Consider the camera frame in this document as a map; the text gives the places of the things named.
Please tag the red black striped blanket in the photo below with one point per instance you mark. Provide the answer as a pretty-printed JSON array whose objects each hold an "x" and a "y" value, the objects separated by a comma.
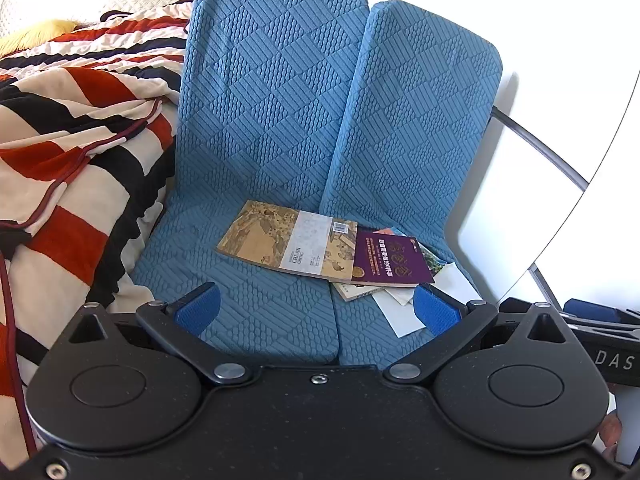
[{"x": 75, "y": 135}]

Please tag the large white paper sheet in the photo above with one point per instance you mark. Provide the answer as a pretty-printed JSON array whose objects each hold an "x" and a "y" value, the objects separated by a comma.
[{"x": 400, "y": 317}]

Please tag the yellow plush fabric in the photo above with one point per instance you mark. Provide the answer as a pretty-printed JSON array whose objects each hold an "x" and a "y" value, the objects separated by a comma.
[{"x": 35, "y": 35}]

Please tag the book with painting cover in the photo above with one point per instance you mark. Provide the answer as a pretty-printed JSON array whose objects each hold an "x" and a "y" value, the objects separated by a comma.
[{"x": 270, "y": 237}]

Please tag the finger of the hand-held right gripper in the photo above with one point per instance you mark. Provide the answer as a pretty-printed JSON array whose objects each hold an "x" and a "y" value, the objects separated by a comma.
[
  {"x": 515, "y": 306},
  {"x": 595, "y": 308}
]

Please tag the white wardrobe panel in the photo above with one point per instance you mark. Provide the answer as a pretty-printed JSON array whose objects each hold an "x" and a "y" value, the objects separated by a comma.
[{"x": 600, "y": 185}]

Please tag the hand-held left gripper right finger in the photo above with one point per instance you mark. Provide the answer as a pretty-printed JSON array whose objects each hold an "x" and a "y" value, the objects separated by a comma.
[{"x": 436, "y": 310}]

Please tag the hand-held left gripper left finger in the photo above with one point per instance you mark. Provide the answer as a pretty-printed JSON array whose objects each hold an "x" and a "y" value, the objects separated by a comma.
[{"x": 200, "y": 306}]

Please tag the purple book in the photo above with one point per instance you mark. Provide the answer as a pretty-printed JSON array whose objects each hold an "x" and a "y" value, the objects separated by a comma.
[{"x": 390, "y": 260}]

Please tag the grey metal bar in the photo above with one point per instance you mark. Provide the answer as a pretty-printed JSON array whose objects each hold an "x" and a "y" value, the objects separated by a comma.
[
  {"x": 542, "y": 287},
  {"x": 540, "y": 145}
]

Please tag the white and orange book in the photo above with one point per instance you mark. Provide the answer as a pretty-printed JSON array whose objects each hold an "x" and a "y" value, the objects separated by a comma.
[{"x": 360, "y": 291}]

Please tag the notebook with photo cover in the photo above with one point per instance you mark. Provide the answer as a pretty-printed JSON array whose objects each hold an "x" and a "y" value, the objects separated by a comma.
[{"x": 432, "y": 260}]

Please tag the blue textured floor chair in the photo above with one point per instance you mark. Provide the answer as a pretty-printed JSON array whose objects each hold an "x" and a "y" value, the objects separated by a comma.
[
  {"x": 260, "y": 110},
  {"x": 415, "y": 110}
]

